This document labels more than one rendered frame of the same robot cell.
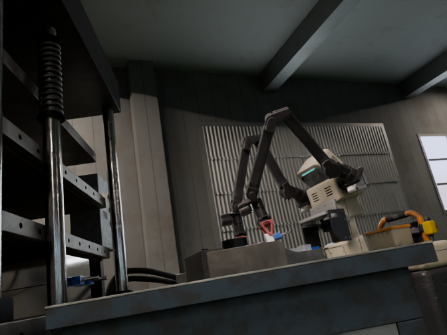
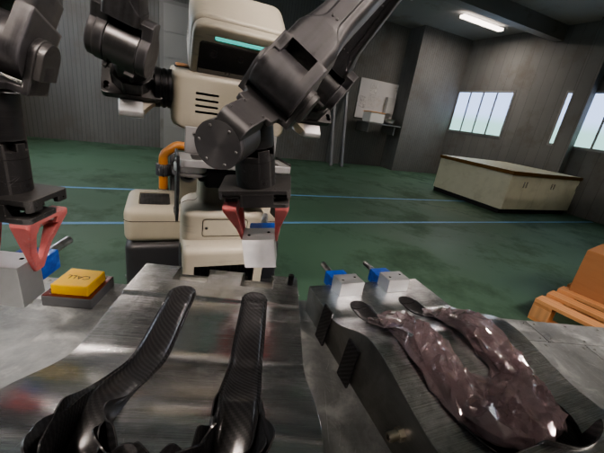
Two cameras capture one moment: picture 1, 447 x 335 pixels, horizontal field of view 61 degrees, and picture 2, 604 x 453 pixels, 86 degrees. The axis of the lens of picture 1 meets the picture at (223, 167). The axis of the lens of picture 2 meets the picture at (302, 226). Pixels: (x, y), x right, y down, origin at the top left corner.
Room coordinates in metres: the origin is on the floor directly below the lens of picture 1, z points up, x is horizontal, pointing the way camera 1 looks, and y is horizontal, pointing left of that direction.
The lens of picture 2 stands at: (1.85, 0.31, 1.17)
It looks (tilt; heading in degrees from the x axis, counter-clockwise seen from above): 19 degrees down; 268
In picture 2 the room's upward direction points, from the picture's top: 9 degrees clockwise
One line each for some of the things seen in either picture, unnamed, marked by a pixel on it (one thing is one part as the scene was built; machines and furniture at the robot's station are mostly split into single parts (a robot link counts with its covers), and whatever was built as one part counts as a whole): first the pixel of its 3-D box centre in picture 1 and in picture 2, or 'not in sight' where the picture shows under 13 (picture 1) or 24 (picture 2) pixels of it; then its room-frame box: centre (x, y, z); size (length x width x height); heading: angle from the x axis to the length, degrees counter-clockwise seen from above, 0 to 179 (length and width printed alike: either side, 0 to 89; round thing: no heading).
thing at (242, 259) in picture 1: (243, 260); not in sight; (0.93, -0.01, 0.83); 0.17 x 0.13 x 0.06; 95
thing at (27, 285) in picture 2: not in sight; (38, 260); (2.18, -0.07, 0.93); 0.13 x 0.05 x 0.05; 94
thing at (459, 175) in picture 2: not in sight; (502, 183); (-2.20, -6.16, 0.37); 2.03 x 1.61 x 0.75; 24
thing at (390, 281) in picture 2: (314, 250); (378, 275); (1.64, -0.32, 0.85); 0.13 x 0.05 x 0.05; 112
